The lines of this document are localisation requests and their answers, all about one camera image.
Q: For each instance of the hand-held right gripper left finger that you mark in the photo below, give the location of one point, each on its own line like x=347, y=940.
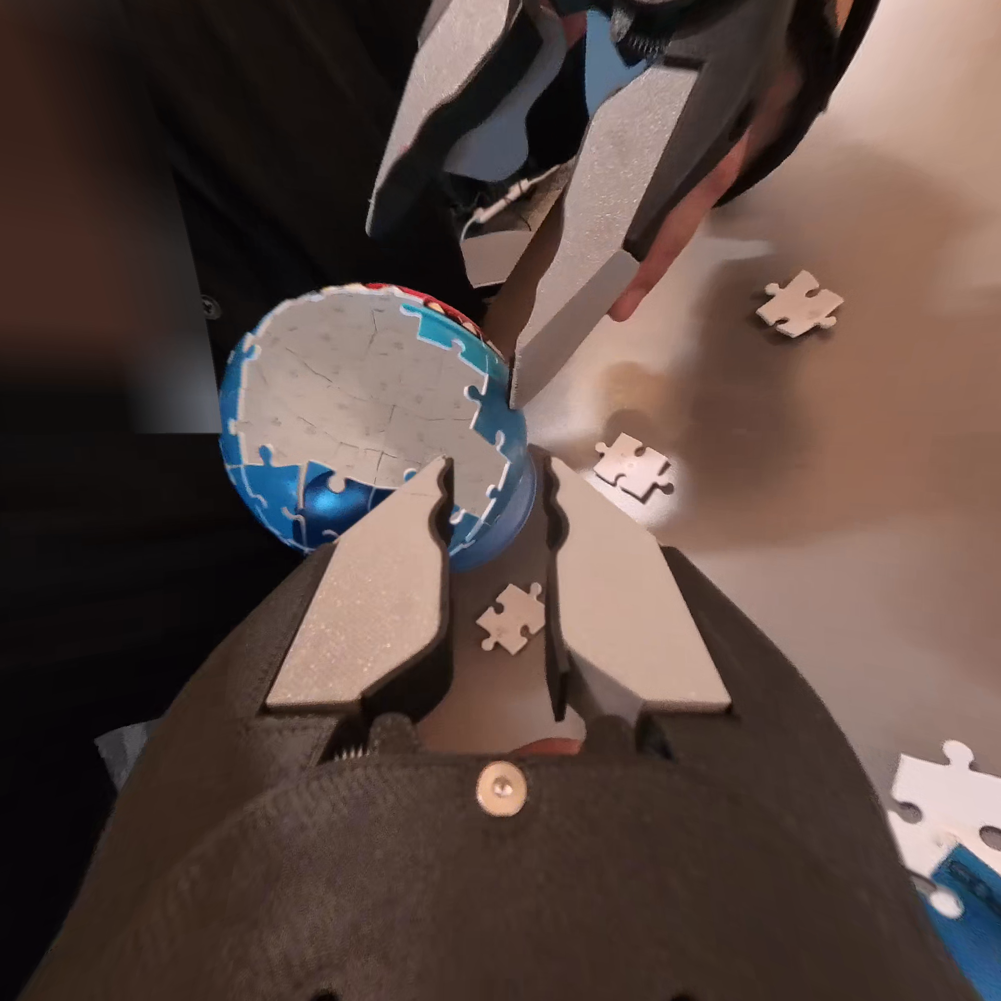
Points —
x=360, y=625

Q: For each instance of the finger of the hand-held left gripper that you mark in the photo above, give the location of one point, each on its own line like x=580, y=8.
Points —
x=618, y=195
x=446, y=86

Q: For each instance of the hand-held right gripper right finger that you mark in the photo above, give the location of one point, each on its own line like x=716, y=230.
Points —
x=633, y=625

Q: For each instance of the blue plastic ball stand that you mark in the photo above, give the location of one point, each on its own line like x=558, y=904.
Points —
x=512, y=516

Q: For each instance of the blue puzzle ball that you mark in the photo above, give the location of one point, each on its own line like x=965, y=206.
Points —
x=352, y=375

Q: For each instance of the person's left forearm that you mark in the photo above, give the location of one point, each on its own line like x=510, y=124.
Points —
x=821, y=94

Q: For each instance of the blue faced puzzle piece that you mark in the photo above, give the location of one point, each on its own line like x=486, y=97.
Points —
x=977, y=938

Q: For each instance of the person's left hand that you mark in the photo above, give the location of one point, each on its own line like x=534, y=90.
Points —
x=680, y=242

